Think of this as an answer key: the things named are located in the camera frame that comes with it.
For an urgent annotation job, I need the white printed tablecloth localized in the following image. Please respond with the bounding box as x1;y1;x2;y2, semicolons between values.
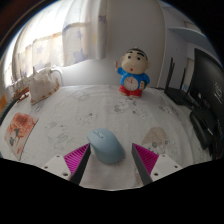
0;83;214;191

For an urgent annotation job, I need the large white conch shell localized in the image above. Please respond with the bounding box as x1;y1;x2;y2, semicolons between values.
27;66;61;106

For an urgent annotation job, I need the black monitor stand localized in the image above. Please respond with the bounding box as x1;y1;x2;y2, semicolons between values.
189;108;216;151

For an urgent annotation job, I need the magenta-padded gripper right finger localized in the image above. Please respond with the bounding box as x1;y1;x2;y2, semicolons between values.
131;143;184;186

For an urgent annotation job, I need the orange wooden chair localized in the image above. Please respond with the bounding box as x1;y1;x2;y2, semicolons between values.
0;94;8;113

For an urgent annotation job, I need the black monitor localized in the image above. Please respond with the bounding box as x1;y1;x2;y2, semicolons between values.
189;47;224;161

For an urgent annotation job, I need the white wall shelf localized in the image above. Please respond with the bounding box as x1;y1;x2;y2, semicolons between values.
168;26;208;51

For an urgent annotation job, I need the cartoon boy clock figure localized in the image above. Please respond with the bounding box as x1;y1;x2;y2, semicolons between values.
114;47;151;99

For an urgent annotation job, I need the white star-print curtain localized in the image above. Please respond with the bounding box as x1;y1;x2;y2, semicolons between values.
3;0;109;88

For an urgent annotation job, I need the white radiator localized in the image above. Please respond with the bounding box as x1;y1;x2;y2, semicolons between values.
49;58;121;88

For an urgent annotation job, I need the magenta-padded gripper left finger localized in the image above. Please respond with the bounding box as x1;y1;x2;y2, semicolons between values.
40;143;92;186

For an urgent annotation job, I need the light blue computer mouse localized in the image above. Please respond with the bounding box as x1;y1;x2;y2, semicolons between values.
86;127;126;165

